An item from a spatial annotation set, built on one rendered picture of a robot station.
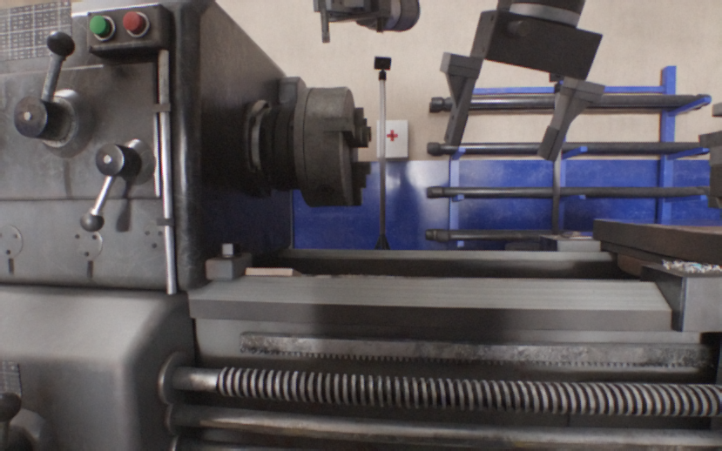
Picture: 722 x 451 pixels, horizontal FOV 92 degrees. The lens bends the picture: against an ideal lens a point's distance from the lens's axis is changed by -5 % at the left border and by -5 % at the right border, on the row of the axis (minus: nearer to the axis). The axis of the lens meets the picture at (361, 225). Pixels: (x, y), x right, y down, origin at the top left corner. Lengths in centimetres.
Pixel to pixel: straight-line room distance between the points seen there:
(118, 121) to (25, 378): 38
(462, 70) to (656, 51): 430
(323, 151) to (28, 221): 52
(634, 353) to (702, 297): 12
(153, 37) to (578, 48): 56
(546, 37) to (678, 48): 437
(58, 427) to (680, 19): 502
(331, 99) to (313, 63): 341
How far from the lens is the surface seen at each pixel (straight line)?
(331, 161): 69
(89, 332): 64
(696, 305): 69
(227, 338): 68
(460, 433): 58
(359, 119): 86
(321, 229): 390
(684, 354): 72
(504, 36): 46
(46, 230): 79
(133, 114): 67
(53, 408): 67
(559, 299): 63
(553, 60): 49
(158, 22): 66
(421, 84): 396
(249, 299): 62
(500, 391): 57
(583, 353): 65
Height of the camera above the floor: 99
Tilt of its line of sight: 4 degrees down
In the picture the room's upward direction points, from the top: straight up
